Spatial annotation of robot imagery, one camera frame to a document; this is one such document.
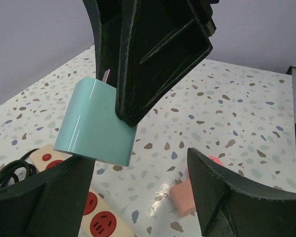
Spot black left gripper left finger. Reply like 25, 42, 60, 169
0, 157, 95, 237

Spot salmon pink charger plug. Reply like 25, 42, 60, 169
170, 179, 196, 217

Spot beige power strip red sockets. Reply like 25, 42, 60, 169
30, 144, 136, 237

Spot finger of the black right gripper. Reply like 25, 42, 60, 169
83, 0, 122, 87
115, 0, 216, 126

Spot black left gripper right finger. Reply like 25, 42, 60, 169
187, 148, 296, 237

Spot teal USB charger plug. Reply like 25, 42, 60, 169
54, 78, 137, 166

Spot black power cord with plug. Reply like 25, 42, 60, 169
0, 148, 40, 196

